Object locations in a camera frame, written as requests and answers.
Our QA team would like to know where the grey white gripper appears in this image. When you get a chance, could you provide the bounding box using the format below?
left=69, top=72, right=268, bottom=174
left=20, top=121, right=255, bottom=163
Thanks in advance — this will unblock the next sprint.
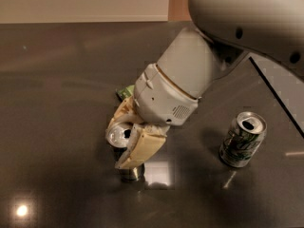
left=105, top=64, right=198, bottom=169

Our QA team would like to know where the blue silver redbull can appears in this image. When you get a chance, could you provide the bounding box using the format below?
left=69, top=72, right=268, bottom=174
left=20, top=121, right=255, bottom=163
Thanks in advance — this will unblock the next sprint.
left=105, top=123, right=144, bottom=182

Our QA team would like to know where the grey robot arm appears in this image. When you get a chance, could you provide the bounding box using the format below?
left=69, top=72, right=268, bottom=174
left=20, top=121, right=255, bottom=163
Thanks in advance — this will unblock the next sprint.
left=106, top=0, right=304, bottom=169

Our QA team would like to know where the green white soda can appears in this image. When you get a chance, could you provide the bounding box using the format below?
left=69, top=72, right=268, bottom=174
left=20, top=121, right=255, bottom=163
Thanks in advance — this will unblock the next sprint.
left=219, top=111, right=267, bottom=168

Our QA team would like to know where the green kettle chips bag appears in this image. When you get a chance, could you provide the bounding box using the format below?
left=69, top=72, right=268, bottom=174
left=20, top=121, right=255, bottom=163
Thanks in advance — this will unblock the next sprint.
left=116, top=85, right=135, bottom=101

